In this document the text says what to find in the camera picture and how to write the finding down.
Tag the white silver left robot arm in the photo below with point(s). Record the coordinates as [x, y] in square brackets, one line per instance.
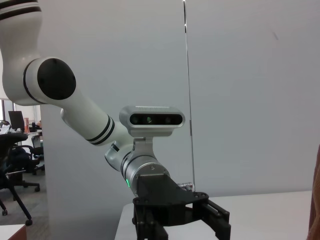
[82, 110]

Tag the white office desk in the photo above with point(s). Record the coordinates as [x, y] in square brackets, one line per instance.
[30, 133]

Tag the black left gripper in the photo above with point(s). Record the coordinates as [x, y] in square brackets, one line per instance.
[160, 192]

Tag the orange box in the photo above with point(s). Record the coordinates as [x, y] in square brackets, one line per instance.
[26, 124]

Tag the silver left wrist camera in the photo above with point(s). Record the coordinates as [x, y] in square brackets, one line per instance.
[152, 130]

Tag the small black office chair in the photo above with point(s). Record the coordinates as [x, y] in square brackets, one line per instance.
[38, 150]

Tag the brown wooden table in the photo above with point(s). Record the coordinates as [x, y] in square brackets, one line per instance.
[11, 232]

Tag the large black office chair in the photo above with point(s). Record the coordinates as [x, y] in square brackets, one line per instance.
[10, 150]

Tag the black computer monitor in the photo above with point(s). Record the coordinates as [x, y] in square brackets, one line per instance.
[16, 120]

